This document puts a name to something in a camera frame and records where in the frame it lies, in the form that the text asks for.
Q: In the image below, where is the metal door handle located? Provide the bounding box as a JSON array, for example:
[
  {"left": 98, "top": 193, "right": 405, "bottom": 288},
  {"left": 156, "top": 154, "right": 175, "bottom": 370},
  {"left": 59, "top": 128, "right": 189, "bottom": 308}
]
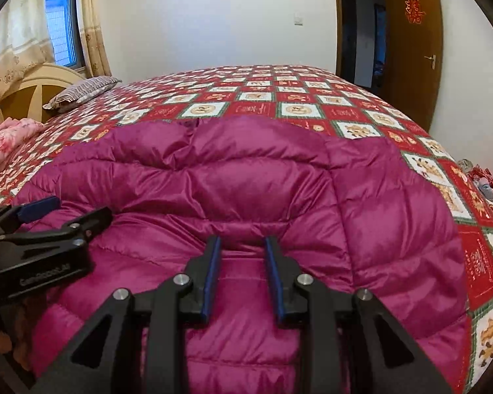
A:
[{"left": 424, "top": 54, "right": 436, "bottom": 70}]

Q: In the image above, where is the striped grey pillow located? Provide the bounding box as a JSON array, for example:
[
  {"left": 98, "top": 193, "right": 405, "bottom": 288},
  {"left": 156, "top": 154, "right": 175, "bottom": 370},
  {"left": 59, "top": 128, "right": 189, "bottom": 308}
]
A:
[{"left": 42, "top": 76, "right": 121, "bottom": 113}]

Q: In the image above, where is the pink floral blanket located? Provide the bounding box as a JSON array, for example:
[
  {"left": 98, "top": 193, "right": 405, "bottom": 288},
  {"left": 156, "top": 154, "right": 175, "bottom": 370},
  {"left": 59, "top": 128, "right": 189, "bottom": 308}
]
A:
[{"left": 0, "top": 118, "right": 45, "bottom": 166}]

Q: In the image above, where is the window with blue frame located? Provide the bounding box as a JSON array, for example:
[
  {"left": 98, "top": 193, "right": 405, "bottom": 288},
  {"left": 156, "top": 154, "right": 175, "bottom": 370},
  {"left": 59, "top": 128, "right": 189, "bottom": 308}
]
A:
[{"left": 45, "top": 0, "right": 84, "bottom": 69}]

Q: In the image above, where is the white wall light switch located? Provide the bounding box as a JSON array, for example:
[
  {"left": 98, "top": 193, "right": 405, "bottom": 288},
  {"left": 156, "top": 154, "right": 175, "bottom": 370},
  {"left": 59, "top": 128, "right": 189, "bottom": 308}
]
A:
[{"left": 294, "top": 15, "right": 304, "bottom": 26}]

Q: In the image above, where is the beige wooden headboard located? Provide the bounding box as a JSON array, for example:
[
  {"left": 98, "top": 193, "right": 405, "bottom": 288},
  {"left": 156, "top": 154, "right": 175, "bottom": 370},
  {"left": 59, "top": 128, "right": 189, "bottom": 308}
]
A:
[{"left": 0, "top": 63, "right": 85, "bottom": 124}]

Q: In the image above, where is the pile of clothes on floor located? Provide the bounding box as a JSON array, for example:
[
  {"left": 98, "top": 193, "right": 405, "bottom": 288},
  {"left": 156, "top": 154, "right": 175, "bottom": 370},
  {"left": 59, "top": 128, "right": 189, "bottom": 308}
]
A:
[{"left": 457, "top": 159, "right": 493, "bottom": 213}]

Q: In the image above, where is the magenta puffer down jacket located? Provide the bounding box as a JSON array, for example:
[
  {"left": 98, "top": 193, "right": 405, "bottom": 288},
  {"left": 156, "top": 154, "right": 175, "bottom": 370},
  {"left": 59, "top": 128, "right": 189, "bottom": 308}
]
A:
[{"left": 16, "top": 116, "right": 468, "bottom": 393}]

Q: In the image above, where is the brown wooden door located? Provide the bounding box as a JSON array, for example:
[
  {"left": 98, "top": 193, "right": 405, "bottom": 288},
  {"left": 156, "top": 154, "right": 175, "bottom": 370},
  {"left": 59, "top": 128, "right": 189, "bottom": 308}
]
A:
[{"left": 381, "top": 0, "right": 443, "bottom": 131}]

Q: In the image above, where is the beige patterned curtain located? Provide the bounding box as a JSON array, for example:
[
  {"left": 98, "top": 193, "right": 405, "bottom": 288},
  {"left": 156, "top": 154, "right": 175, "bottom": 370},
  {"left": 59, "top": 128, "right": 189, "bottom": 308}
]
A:
[{"left": 0, "top": 0, "right": 111, "bottom": 100}]

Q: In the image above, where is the red patchwork cartoon quilt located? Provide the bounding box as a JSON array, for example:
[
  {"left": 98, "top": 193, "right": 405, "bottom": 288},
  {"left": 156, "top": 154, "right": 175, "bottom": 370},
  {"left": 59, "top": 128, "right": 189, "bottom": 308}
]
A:
[{"left": 0, "top": 66, "right": 493, "bottom": 393}]

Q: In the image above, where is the red door decoration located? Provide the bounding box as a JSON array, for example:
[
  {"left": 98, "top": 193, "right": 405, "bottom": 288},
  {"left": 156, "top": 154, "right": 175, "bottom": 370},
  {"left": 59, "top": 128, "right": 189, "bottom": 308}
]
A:
[{"left": 404, "top": 0, "right": 426, "bottom": 25}]

